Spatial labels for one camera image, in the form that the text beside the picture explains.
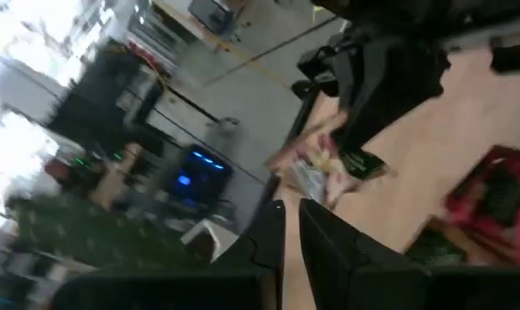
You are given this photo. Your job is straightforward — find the wooden compartment box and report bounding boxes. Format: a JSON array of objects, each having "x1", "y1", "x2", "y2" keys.
[{"x1": 404, "y1": 145, "x2": 520, "y2": 268}]

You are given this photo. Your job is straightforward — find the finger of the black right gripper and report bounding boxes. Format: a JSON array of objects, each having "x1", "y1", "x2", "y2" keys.
[{"x1": 332, "y1": 92, "x2": 420, "y2": 154}]

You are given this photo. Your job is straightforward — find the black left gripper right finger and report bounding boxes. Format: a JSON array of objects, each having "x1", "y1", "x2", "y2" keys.
[{"x1": 298, "y1": 197, "x2": 520, "y2": 310}]

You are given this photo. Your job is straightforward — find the white hexagonal planter pot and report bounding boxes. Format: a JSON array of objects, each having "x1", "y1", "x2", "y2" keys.
[{"x1": 180, "y1": 218, "x2": 240, "y2": 262}]

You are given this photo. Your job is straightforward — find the green cactus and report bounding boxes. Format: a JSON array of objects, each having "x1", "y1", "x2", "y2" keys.
[{"x1": 9, "y1": 193, "x2": 209, "y2": 272}]

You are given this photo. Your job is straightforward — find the computer tower green lights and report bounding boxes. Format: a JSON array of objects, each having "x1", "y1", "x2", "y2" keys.
[{"x1": 65, "y1": 150, "x2": 127, "y2": 195}]

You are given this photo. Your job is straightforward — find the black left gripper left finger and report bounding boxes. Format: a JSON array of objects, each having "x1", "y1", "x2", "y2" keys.
[{"x1": 53, "y1": 198, "x2": 287, "y2": 310}]

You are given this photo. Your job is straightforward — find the computer tower blue lights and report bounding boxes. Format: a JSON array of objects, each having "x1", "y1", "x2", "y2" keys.
[{"x1": 163, "y1": 144, "x2": 234, "y2": 210}]

